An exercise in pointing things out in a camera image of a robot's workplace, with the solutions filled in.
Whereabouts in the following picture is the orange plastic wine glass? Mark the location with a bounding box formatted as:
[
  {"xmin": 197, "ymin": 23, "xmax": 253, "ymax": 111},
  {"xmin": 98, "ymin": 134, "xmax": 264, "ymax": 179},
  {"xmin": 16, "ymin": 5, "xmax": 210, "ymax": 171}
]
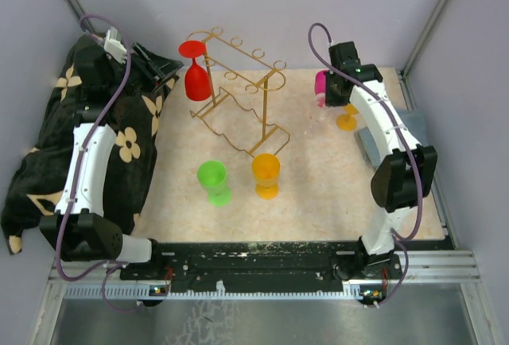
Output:
[
  {"xmin": 251, "ymin": 153, "xmax": 281, "ymax": 200},
  {"xmin": 336, "ymin": 103, "xmax": 359, "ymax": 131}
]

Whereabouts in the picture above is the clear wine glass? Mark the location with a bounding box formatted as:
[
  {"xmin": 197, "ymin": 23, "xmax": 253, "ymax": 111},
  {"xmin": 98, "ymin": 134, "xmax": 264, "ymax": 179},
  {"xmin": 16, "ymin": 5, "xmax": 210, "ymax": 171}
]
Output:
[{"xmin": 315, "ymin": 93, "xmax": 329, "ymax": 121}]

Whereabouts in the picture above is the grey folded cloth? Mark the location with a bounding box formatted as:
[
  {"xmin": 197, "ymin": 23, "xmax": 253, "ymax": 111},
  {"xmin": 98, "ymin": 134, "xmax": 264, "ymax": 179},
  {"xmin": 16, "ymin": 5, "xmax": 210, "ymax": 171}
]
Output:
[{"xmin": 356, "ymin": 108, "xmax": 429, "ymax": 169}]

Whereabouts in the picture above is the orange plastic wine glass front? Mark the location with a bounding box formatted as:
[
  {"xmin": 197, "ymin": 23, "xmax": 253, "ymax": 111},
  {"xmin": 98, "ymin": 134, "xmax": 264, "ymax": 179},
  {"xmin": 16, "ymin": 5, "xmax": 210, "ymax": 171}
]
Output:
[{"xmin": 251, "ymin": 153, "xmax": 281, "ymax": 200}]

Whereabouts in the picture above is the orange plastic wine glass back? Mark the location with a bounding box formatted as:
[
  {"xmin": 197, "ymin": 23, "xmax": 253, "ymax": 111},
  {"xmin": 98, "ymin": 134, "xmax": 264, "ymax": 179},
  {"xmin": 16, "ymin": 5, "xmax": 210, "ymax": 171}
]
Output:
[{"xmin": 336, "ymin": 103, "xmax": 359, "ymax": 131}]

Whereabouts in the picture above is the red plastic wine glass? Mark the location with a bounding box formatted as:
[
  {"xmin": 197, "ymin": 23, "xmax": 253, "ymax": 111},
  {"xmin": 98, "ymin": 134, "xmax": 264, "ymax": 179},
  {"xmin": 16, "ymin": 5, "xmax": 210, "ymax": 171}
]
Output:
[{"xmin": 179, "ymin": 41, "xmax": 212, "ymax": 102}]

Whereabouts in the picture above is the gold wire wine glass rack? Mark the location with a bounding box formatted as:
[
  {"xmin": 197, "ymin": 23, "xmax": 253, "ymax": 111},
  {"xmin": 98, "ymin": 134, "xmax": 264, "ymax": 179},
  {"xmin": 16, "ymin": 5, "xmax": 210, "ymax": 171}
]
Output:
[{"xmin": 184, "ymin": 26, "xmax": 291, "ymax": 158}]

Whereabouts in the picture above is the black floral blanket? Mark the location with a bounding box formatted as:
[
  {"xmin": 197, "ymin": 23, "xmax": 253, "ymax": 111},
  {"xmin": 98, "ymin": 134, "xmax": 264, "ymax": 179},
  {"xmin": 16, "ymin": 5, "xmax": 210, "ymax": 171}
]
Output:
[{"xmin": 1, "ymin": 35, "xmax": 171, "ymax": 254}]

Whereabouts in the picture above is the green plastic wine glass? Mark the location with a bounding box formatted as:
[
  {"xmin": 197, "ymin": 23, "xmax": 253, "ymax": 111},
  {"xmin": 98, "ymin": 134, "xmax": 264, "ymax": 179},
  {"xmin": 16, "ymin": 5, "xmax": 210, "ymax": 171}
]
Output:
[{"xmin": 197, "ymin": 161, "xmax": 231, "ymax": 207}]

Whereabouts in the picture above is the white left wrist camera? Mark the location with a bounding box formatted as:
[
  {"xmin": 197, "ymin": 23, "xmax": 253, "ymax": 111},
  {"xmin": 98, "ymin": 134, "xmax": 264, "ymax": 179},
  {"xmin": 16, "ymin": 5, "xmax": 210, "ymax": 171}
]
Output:
[{"xmin": 103, "ymin": 27, "xmax": 127, "ymax": 64}]

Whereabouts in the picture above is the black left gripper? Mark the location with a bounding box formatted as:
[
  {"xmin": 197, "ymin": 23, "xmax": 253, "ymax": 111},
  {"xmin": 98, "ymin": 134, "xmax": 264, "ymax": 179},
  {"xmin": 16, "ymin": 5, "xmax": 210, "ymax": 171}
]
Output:
[{"xmin": 107, "ymin": 41, "xmax": 184, "ymax": 100}]

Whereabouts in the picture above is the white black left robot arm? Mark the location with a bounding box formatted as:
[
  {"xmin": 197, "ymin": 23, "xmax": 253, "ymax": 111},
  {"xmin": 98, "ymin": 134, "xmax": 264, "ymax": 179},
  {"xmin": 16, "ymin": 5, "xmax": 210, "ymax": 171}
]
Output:
[{"xmin": 40, "ymin": 41, "xmax": 183, "ymax": 279}]

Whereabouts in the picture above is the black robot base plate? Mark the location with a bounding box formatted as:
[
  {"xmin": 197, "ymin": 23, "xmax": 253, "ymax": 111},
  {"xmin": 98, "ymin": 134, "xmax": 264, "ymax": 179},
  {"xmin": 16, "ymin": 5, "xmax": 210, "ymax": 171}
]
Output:
[{"xmin": 120, "ymin": 241, "xmax": 403, "ymax": 302}]

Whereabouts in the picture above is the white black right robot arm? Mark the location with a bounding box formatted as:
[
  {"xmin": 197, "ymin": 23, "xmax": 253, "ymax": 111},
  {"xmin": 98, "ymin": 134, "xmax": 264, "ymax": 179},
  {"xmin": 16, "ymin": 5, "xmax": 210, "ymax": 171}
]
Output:
[{"xmin": 325, "ymin": 41, "xmax": 437, "ymax": 280}]

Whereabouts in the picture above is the grey slotted cable duct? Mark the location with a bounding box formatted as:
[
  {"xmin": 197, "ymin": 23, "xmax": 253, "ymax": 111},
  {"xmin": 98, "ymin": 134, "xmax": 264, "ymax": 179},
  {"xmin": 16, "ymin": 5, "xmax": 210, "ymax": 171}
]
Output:
[{"xmin": 63, "ymin": 283, "xmax": 383, "ymax": 300}]

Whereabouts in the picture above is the pink plastic wine glass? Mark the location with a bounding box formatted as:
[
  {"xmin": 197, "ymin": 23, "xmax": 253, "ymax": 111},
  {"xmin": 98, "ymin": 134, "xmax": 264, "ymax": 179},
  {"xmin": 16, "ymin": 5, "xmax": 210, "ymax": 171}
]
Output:
[{"xmin": 314, "ymin": 70, "xmax": 327, "ymax": 95}]

